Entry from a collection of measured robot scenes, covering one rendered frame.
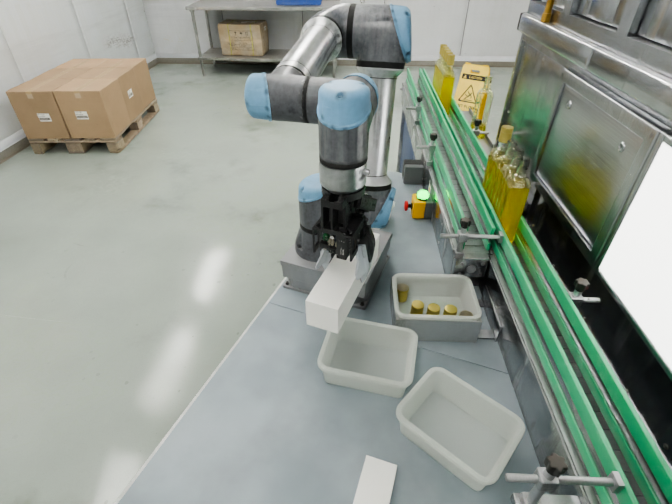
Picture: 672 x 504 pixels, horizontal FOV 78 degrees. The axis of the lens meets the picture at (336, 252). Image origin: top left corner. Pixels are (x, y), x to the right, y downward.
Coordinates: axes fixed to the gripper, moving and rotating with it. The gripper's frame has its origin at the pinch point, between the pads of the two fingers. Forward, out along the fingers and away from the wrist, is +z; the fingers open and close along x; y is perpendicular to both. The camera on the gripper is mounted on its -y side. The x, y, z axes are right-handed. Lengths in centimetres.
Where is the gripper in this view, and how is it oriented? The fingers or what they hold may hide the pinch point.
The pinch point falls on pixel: (346, 270)
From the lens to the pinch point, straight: 80.5
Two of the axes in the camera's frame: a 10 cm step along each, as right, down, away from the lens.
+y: -3.7, 5.7, -7.3
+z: 0.0, 7.9, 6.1
